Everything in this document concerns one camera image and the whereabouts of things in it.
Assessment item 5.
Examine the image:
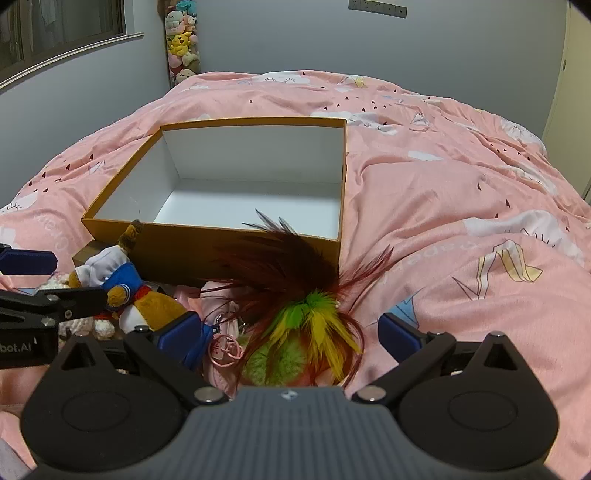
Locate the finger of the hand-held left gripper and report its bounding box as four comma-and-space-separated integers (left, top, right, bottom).
0, 286, 110, 330
0, 244, 59, 277

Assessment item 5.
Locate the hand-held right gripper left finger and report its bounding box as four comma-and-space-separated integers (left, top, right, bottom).
46, 311, 230, 409

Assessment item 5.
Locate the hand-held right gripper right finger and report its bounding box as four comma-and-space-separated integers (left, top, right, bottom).
351, 313, 543, 409

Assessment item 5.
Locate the white crochet bunny plush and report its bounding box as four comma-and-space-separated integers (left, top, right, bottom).
36, 271, 117, 343

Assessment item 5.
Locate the small plush toy blue outfit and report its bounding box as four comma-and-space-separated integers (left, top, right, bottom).
69, 219, 195, 334

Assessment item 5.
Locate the red green feather toy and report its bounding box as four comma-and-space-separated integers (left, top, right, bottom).
198, 210, 395, 386

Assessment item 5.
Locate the yellow cardboard box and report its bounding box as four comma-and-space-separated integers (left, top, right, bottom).
81, 117, 348, 288

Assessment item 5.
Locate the pink pouch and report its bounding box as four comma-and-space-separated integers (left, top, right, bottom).
173, 281, 324, 398

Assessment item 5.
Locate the pink printed blanket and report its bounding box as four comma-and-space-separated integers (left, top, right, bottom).
0, 69, 591, 480

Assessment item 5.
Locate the window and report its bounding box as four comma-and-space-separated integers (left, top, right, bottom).
0, 0, 146, 91

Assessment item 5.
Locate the hanging column of plush toys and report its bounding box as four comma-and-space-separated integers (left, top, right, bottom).
164, 0, 203, 88

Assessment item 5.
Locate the cream door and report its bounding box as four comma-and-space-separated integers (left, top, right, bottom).
541, 0, 591, 205

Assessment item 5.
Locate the pink key ring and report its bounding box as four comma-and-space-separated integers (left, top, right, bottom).
208, 332, 243, 368

